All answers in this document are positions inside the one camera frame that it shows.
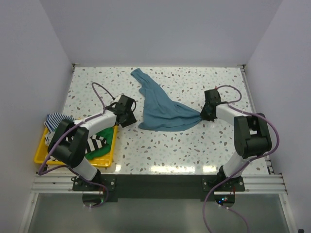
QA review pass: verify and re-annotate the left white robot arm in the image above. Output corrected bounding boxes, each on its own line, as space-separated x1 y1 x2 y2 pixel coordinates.
47 95 137 190

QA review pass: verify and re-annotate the yellow plastic tray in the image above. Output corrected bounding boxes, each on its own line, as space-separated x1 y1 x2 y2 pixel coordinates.
34 119 118 167

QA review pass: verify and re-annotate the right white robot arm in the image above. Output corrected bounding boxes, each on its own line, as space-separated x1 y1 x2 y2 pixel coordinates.
200 89 272 191

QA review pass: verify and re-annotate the blue white striped tank top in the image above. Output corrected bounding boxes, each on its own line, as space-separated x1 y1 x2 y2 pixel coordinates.
44 113 75 133

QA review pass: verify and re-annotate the black white striped tank top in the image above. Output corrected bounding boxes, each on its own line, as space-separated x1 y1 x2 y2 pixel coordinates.
45 134 109 153

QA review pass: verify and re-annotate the green tank top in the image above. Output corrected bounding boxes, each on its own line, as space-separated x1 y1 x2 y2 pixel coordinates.
85 127 114 160

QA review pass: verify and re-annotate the blue ribbed tank top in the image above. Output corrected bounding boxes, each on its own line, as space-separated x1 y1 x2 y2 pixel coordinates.
131 68 202 132

